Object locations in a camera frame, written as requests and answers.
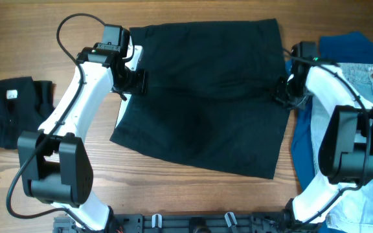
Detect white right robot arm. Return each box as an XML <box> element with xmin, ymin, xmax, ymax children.
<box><xmin>277</xmin><ymin>57</ymin><xmax>373</xmax><ymax>232</ymax></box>

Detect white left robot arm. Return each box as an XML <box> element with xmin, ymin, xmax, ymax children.
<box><xmin>12</xmin><ymin>44</ymin><xmax>145</xmax><ymax>232</ymax></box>

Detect black folded garment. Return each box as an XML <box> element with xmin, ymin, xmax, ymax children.
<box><xmin>0</xmin><ymin>76</ymin><xmax>54</xmax><ymax>150</ymax></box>

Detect light blue jeans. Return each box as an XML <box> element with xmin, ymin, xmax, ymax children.
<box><xmin>311</xmin><ymin>63</ymin><xmax>373</xmax><ymax>232</ymax></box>

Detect black shorts white lining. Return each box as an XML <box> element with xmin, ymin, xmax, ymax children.
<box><xmin>111</xmin><ymin>19</ymin><xmax>289</xmax><ymax>179</ymax></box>

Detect blue shirt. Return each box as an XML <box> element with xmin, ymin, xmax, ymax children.
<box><xmin>285</xmin><ymin>31</ymin><xmax>373</xmax><ymax>233</ymax></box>

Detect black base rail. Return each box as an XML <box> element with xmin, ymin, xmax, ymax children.
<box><xmin>52</xmin><ymin>212</ymin><xmax>291</xmax><ymax>233</ymax></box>

